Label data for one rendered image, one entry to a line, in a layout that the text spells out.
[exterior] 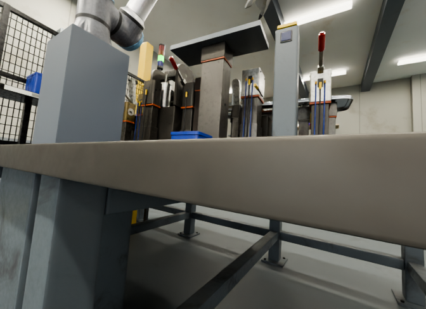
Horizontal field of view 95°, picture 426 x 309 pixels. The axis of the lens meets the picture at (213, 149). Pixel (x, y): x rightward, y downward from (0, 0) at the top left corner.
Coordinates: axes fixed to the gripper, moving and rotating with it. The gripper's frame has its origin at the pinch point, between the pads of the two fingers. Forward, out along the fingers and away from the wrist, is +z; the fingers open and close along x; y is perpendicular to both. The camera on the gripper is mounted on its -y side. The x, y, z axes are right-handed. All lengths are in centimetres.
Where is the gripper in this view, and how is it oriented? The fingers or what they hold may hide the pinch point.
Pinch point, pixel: (253, 15)
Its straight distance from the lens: 96.8
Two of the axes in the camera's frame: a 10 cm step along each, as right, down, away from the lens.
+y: -7.2, -6.3, 2.8
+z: -4.4, 7.3, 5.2
